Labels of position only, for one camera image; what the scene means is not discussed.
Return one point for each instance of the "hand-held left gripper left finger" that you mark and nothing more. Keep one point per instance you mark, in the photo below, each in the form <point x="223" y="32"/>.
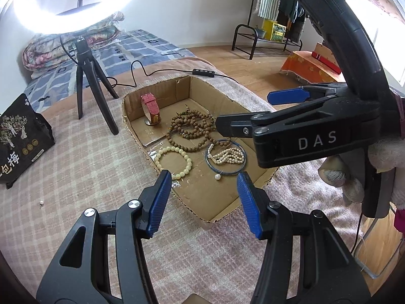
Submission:
<point x="159" y="202"/>

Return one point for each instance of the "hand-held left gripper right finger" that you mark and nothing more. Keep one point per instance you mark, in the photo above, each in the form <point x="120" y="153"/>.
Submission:
<point x="250" y="205"/>

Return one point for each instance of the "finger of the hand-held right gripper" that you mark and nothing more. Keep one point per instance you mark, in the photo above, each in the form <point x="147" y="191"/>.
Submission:
<point x="234" y="125"/>
<point x="289" y="96"/>

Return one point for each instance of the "brown cardboard box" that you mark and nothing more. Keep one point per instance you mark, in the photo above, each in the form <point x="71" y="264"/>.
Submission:
<point x="202" y="193"/>

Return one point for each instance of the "dark thin bangle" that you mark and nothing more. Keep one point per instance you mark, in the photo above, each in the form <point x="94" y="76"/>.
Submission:
<point x="211" y="167"/>

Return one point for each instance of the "person's right hand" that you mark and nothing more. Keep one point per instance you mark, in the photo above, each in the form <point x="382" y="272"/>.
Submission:
<point x="351" y="180"/>

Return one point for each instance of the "orange cloth covered box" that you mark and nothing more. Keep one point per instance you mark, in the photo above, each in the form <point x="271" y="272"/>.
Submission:
<point x="303" y="68"/>

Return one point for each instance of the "red flat box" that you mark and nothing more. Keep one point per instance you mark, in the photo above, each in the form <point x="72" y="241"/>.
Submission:
<point x="326" y="62"/>

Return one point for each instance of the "tan box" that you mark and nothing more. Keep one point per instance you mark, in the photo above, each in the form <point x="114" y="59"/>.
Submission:
<point x="327" y="50"/>

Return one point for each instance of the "yellow box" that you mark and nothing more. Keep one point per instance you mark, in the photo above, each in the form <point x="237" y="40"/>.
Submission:
<point x="273" y="31"/>

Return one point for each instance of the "small green pot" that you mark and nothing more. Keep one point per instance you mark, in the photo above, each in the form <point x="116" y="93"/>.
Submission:
<point x="260" y="32"/>

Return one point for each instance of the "beige checked blanket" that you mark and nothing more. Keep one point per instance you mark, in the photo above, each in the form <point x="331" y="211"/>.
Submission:
<point x="95" y="164"/>

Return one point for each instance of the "dark hanging clothes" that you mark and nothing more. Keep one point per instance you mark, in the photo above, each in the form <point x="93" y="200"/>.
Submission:
<point x="292" y="6"/>

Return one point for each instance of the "brown flat board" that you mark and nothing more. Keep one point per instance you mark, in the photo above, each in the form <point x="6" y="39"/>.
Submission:
<point x="204" y="299"/>

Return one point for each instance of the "bright window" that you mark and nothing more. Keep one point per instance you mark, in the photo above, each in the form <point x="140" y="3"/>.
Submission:
<point x="390" y="53"/>

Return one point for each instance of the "blue patterned bed sheet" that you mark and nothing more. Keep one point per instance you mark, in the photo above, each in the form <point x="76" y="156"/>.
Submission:
<point x="133" y="47"/>

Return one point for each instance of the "black snack bag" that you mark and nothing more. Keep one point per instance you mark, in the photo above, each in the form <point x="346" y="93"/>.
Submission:
<point x="22" y="145"/>

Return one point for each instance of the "black mini tripod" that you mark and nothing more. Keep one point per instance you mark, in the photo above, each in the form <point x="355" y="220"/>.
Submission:
<point x="85" y="66"/>

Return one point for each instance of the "folded floral quilt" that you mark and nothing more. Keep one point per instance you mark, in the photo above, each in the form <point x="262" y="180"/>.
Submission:
<point x="63" y="50"/>

